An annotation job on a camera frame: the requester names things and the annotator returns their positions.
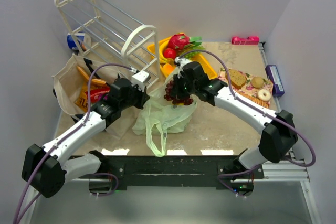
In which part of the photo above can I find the cream canvas tote bag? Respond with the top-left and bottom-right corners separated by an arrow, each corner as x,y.
51,53 -> 137,141

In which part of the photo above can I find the red gummy candy bag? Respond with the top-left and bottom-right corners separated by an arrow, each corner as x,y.
85,87 -> 110,103

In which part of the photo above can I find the purple cable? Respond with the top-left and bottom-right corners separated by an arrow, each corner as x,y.
13,63 -> 139,224
178,49 -> 317,197

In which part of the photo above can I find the yellow plastic fruit tray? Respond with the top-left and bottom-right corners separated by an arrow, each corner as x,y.
158,41 -> 217,79

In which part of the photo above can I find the blue white can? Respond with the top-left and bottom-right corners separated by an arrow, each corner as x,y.
67,32 -> 92,51

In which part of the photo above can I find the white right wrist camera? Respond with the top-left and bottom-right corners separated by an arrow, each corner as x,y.
174,57 -> 192,78

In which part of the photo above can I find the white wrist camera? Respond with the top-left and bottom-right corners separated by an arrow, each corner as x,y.
131,70 -> 150,91
174,57 -> 192,78

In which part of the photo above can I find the pink box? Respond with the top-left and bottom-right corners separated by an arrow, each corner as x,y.
232,36 -> 260,45

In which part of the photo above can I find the purple grape bunch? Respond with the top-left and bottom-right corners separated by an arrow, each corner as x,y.
163,80 -> 194,106

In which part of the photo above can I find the floral bread tray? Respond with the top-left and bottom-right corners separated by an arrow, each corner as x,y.
233,70 -> 273,105

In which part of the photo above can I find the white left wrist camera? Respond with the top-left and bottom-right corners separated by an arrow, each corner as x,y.
131,70 -> 150,91

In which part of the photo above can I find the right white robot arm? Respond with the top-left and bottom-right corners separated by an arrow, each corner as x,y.
171,59 -> 298,176

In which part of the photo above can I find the long baguette loaf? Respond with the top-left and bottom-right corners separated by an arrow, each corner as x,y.
238,91 -> 269,108

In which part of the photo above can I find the round bread roll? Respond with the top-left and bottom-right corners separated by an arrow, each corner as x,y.
250,77 -> 264,89

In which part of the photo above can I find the brown bread slice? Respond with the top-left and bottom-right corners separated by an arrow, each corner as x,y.
225,69 -> 247,89

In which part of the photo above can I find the pink dragon fruit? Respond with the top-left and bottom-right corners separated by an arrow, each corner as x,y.
167,33 -> 202,51

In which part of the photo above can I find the yellow banana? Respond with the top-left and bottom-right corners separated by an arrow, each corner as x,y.
159,38 -> 174,65

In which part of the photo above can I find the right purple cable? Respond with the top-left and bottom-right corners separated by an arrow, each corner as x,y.
178,49 -> 317,197

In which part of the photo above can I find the purple box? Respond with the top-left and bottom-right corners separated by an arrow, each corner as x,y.
265,65 -> 285,97

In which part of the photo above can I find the light green plastic bag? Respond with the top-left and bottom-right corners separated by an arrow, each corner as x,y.
132,88 -> 197,157

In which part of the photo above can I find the green grape bunch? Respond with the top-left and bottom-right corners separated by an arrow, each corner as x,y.
181,45 -> 205,59

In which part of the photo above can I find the white glazed donut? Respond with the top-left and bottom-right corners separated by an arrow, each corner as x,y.
257,89 -> 271,102

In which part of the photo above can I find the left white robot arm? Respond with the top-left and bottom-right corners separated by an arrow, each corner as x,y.
22,71 -> 150,198

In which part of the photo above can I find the white metal shelf rack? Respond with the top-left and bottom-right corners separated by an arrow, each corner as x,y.
54,0 -> 162,87

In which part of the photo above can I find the orange mango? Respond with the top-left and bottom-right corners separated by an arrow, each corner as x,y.
162,63 -> 175,78

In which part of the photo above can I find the red apple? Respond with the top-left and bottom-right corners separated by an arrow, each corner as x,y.
163,48 -> 177,59

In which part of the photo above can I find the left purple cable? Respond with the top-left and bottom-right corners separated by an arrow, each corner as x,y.
13,63 -> 139,224

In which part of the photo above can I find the orange kettle chips bag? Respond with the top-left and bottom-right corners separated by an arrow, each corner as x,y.
75,66 -> 110,112

